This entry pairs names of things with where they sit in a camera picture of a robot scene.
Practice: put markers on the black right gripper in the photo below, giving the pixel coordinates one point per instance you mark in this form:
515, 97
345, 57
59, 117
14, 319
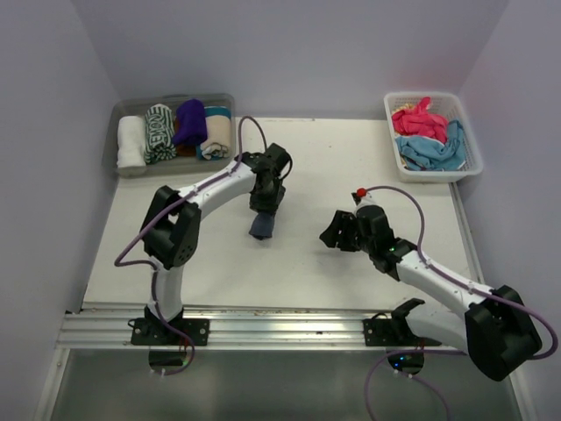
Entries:
343, 221

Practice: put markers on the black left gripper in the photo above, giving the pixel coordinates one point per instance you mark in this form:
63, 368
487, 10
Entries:
270, 204

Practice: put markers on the dark grey towel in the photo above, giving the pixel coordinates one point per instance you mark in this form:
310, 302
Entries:
262, 226

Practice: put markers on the purple towel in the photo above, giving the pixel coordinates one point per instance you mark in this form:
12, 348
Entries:
191, 117

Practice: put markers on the clear plastic tray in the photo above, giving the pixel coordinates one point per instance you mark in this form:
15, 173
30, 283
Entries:
178, 165

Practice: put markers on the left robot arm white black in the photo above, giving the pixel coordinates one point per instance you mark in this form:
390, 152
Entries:
175, 217

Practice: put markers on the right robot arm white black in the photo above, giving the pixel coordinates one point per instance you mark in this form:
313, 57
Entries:
486, 324

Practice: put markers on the beige teal rolled towel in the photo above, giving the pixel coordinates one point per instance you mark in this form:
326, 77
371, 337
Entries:
217, 146

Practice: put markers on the brown rolled towel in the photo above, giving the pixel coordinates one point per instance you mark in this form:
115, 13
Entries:
182, 150

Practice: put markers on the light blue crumpled towel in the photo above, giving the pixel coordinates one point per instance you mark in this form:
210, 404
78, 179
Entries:
421, 153

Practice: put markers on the green striped rolled towel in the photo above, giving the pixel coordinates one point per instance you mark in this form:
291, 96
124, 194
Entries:
159, 130

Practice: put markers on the white plastic laundry basket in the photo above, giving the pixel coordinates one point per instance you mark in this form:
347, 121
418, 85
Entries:
450, 107

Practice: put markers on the pink object in basket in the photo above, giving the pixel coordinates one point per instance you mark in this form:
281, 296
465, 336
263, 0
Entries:
417, 120

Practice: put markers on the white rolled towel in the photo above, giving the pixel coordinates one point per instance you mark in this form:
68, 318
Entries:
131, 142

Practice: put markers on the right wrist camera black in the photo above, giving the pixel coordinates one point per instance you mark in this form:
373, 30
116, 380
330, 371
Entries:
373, 223

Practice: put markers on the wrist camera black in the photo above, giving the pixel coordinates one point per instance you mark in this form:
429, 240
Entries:
279, 158
373, 223

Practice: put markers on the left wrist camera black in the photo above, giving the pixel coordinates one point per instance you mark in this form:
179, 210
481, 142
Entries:
279, 158

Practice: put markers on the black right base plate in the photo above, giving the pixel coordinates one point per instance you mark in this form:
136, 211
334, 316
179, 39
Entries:
387, 332

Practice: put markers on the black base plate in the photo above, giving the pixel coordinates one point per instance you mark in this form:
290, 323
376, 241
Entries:
145, 333
387, 332

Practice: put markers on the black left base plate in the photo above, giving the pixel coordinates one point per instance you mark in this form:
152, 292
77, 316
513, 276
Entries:
145, 333

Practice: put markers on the aluminium mounting rail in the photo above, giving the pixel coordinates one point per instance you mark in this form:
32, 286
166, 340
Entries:
103, 326

